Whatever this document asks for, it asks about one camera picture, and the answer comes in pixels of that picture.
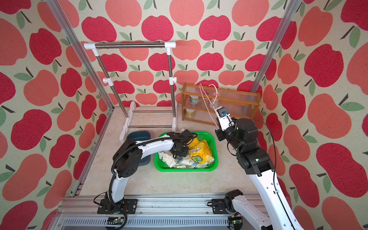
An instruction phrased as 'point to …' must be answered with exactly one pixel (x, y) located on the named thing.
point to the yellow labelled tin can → (189, 113)
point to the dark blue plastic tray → (137, 136)
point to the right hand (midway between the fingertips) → (222, 121)
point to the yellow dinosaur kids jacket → (200, 150)
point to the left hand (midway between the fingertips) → (184, 156)
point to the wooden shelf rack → (200, 102)
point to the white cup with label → (193, 99)
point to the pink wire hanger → (212, 104)
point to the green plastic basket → (208, 136)
